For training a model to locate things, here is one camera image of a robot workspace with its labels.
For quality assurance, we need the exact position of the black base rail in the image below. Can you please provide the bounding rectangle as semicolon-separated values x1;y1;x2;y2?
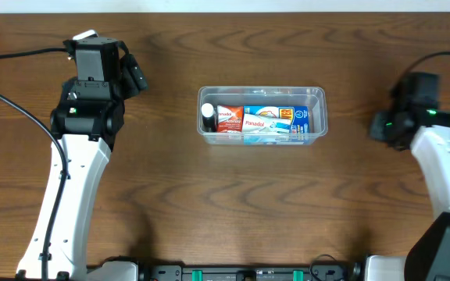
87;255;405;281

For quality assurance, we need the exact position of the clear plastic container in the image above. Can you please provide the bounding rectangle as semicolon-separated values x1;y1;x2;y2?
197;86;328;145

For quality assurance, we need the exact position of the black bottle white cap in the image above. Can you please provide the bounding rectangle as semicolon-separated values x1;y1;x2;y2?
201;103;217;132

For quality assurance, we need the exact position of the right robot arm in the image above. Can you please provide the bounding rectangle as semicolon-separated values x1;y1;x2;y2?
352;72;450;281

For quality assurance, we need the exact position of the white Panadol box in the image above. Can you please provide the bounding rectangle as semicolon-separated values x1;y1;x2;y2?
242;114;291;133

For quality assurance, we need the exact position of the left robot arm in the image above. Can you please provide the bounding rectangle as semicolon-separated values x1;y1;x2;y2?
13;35;147;280

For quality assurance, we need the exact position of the blue Kool Fever box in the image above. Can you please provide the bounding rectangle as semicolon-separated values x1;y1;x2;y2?
242;105;309;144

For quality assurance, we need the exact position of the red Panadol box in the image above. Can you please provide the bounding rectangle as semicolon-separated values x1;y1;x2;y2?
217;105;244;133

